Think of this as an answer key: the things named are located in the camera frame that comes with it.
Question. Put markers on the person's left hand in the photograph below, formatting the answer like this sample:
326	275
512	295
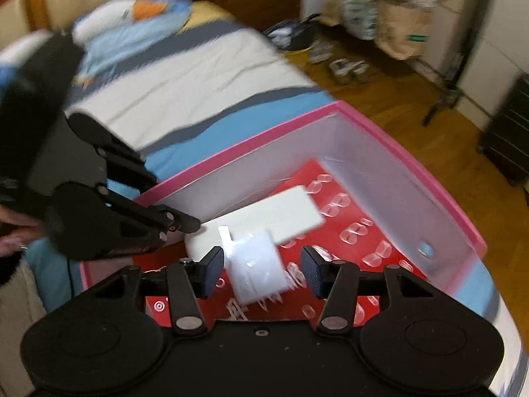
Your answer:
16	231

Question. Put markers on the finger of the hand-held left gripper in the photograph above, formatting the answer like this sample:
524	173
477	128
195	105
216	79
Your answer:
177	221
124	161

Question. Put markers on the black floor bag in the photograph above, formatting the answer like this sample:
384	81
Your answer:
291	33

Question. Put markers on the brown paper bag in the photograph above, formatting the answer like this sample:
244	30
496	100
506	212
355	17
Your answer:
403	29

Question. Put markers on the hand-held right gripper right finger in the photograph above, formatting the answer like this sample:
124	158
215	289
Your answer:
312	273

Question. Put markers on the white rounded case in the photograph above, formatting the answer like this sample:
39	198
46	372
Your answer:
202	242

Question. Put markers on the pink storage box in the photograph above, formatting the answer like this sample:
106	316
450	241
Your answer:
351	153

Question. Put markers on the white flat box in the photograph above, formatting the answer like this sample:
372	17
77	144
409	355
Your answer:
268	211

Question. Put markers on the black suitcase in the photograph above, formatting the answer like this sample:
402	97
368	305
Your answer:
508	132

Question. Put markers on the striped printed blanket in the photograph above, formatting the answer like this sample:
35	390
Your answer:
206	74

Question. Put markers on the wooden nightstand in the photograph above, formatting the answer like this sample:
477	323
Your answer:
252	4

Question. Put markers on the black metal stand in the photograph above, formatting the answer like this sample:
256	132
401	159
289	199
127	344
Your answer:
450	82

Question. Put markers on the white wardrobe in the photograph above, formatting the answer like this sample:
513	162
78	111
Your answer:
496	29

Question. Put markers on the blue white plush pillow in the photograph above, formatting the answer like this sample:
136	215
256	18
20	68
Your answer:
132	25

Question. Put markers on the patterned shopping bag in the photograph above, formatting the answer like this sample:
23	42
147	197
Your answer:
358	18

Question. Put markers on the grey sandal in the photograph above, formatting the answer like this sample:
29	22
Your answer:
339	71
320	51
358	72

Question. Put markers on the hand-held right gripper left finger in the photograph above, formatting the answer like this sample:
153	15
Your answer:
211	273

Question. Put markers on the white cube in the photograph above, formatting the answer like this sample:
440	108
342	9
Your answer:
256	269

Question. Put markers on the red printed sheet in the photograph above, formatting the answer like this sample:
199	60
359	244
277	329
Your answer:
372	231

